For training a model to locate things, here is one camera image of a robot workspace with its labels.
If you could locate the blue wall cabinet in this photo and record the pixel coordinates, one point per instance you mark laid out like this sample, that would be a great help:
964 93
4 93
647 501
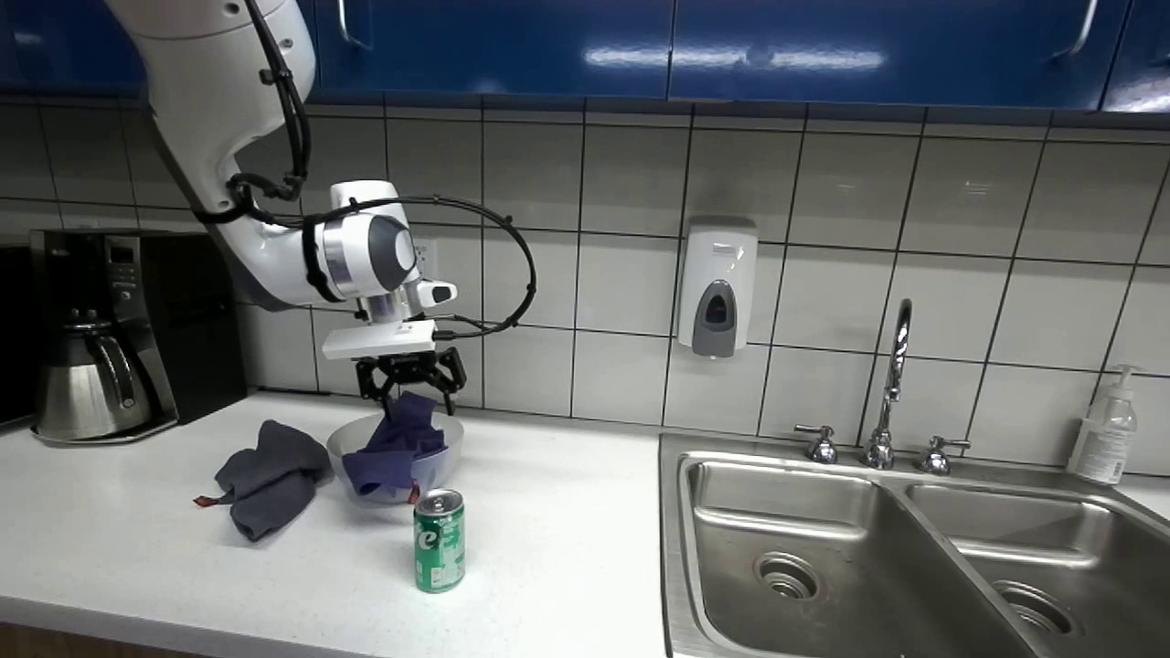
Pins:
734 51

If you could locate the clear soap bottle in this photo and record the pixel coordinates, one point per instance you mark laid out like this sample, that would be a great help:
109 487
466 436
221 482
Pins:
1105 434

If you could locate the black coffee maker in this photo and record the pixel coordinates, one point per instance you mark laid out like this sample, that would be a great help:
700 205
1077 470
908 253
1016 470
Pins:
134 304

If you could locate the chrome gooseneck faucet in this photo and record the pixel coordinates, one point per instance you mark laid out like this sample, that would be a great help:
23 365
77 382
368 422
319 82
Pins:
897 366

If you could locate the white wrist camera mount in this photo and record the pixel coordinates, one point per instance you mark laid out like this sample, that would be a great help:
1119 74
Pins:
382 338

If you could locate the white wall soap dispenser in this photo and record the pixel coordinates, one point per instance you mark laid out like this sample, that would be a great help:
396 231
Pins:
718 287

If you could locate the dark blue towel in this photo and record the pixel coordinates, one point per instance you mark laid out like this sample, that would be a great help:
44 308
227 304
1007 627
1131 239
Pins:
396 450

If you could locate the stainless steel double sink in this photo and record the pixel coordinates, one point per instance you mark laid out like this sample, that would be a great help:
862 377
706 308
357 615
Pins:
899 549

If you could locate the green soda can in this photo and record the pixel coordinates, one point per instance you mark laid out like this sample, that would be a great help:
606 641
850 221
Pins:
439 542

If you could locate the translucent white bowl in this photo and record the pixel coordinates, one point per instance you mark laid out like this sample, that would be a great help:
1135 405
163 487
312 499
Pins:
447 457

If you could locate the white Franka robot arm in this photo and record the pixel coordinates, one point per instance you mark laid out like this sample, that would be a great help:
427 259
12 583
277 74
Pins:
233 133

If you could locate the grey-blue towel with red tag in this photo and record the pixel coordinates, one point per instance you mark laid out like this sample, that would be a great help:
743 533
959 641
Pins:
277 482

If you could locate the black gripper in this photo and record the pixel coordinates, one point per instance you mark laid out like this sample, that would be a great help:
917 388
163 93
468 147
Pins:
410 365

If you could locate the stainless steel coffee carafe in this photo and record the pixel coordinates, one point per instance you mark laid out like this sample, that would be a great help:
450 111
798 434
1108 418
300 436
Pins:
77 388

